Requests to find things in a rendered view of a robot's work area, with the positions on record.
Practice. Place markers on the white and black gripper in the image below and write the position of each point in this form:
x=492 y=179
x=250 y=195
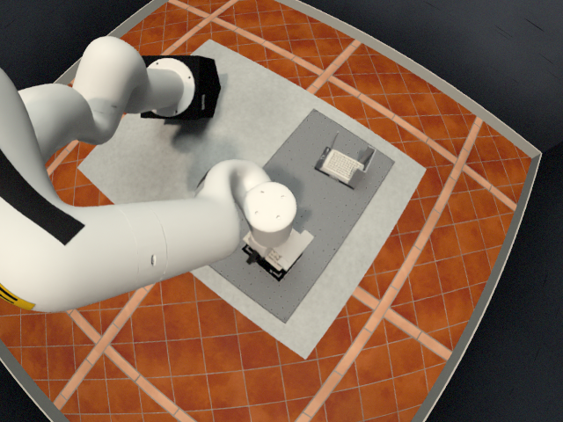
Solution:
x=258 y=253

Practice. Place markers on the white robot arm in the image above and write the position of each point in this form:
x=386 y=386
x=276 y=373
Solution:
x=56 y=257

